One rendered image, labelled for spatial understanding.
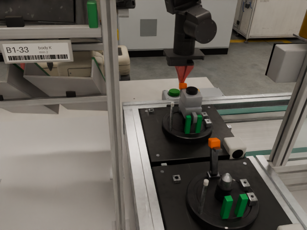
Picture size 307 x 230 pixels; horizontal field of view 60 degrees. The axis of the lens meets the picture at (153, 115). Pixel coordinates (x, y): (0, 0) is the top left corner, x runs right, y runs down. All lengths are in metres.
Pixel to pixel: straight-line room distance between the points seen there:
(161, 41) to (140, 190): 3.32
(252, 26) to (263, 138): 4.05
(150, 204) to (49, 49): 0.35
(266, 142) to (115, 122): 0.54
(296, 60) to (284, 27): 4.56
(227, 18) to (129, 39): 1.36
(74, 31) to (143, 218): 0.36
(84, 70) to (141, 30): 2.40
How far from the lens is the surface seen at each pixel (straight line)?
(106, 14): 0.37
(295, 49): 0.60
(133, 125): 0.78
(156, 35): 3.77
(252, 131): 0.90
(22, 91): 0.60
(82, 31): 0.38
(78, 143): 0.89
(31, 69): 0.59
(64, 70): 1.39
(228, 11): 4.00
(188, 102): 0.68
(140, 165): 0.66
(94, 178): 0.77
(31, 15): 0.43
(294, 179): 0.79
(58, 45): 0.38
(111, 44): 0.38
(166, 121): 0.74
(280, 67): 0.59
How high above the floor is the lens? 1.41
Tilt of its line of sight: 33 degrees down
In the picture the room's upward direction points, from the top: 2 degrees clockwise
